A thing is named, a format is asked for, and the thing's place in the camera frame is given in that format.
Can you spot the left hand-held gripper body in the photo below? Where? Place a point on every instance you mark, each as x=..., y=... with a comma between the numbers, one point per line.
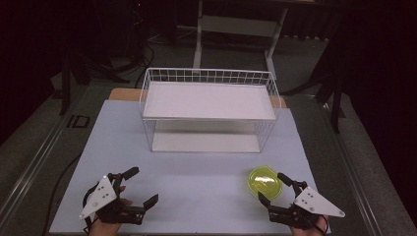
x=98, y=196

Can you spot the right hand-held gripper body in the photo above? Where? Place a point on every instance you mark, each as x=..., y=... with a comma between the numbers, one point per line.
x=314, y=202

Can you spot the yellow-green plastic plate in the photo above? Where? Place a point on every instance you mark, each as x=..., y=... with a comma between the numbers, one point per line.
x=264, y=182

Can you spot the person's right hand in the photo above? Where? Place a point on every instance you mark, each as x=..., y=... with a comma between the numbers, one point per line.
x=313, y=231

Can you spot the person's left hand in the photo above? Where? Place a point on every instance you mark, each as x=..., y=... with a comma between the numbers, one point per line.
x=105, y=229

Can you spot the pale lavender table sheet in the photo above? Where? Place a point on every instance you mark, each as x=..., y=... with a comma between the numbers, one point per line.
x=196, y=183

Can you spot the black metal stand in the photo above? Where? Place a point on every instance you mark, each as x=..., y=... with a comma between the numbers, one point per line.
x=65, y=85
x=336, y=98

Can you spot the metal floor rail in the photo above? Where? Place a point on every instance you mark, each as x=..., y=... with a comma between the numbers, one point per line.
x=36, y=160
x=354, y=177

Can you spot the black floor bracket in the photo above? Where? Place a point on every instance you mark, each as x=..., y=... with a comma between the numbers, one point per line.
x=78, y=121

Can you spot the white metal desk frame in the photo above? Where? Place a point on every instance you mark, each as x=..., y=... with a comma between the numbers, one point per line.
x=239, y=26

